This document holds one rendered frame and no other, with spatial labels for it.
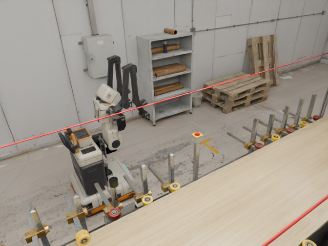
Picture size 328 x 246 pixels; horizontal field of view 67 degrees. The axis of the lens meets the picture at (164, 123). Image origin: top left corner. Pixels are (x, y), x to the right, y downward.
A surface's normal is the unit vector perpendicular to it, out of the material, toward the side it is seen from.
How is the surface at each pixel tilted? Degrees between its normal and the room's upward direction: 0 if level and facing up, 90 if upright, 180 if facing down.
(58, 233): 0
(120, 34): 90
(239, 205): 0
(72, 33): 90
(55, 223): 0
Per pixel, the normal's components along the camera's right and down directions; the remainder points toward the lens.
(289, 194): -0.03, -0.87
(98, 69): 0.54, 0.40
